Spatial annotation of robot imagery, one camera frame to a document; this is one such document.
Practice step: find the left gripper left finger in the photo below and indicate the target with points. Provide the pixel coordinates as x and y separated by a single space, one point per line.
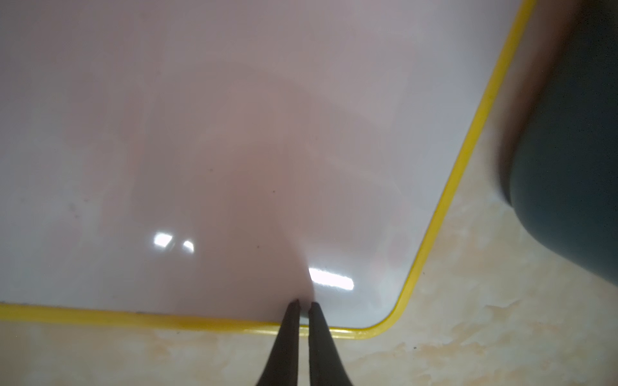
282 364

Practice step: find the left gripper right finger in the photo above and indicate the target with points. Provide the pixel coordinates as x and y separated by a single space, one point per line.
325 363

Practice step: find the dark teal storage box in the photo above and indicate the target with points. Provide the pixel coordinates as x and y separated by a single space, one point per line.
562 181

